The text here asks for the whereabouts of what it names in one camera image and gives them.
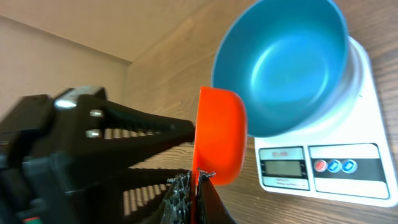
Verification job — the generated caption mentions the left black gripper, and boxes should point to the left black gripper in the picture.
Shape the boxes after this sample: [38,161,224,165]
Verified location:
[1,95,93,223]

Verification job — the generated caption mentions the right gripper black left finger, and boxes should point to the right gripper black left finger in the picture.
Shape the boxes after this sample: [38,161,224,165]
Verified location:
[141,171,192,224]

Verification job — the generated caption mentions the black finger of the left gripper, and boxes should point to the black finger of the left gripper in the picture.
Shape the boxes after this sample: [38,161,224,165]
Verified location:
[62,167,189,223]
[54,86,195,162]

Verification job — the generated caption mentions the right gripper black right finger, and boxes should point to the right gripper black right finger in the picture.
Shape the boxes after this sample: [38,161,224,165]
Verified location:
[195,170,236,224]

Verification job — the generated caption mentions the orange scoop with blue handle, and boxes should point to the orange scoop with blue handle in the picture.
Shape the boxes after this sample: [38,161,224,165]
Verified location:
[191,86,247,223]

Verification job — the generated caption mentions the white digital kitchen scale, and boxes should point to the white digital kitchen scale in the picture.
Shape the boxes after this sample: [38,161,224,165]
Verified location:
[254,39,397,207]

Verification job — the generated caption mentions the teal plastic bowl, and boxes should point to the teal plastic bowl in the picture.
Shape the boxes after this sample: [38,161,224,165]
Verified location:
[211,0,349,137]

